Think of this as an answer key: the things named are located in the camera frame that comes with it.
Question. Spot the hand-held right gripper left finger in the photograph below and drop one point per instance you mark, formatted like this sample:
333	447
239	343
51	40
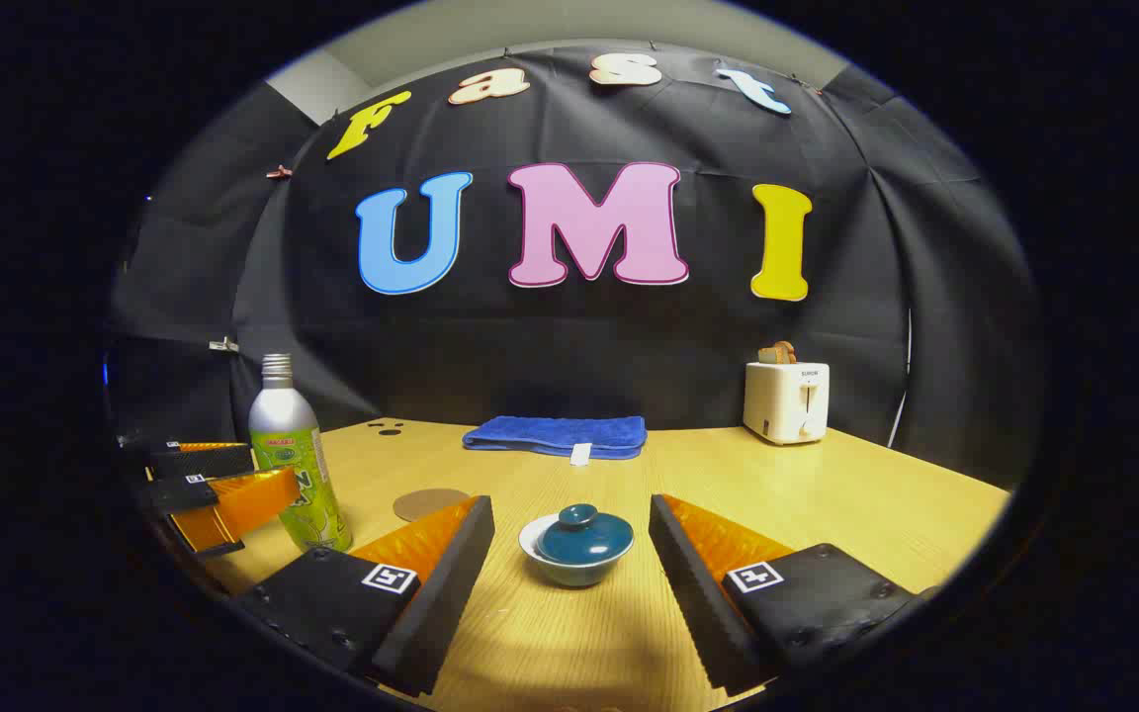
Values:
441	593

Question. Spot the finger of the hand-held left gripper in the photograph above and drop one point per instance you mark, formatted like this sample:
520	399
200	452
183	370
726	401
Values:
233	499
204	461

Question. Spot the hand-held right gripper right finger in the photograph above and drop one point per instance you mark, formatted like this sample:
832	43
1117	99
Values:
693	593

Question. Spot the silver green water bottle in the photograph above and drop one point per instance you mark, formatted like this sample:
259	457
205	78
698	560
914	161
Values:
285	435

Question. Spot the round brown coaster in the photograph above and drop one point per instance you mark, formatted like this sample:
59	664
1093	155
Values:
426	502

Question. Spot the white teacup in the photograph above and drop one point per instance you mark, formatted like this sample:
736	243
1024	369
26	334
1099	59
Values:
574	574

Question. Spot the blue teacup lid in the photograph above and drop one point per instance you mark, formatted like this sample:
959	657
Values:
584	542

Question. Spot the folded blue towel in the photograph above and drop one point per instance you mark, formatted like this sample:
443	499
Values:
555	433

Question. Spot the white toaster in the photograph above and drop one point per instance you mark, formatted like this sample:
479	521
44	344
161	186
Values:
782	400

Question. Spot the brown bread slice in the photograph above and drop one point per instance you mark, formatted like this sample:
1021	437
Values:
777	353

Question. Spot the black backdrop cloth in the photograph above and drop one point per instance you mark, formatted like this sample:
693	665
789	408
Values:
579	346

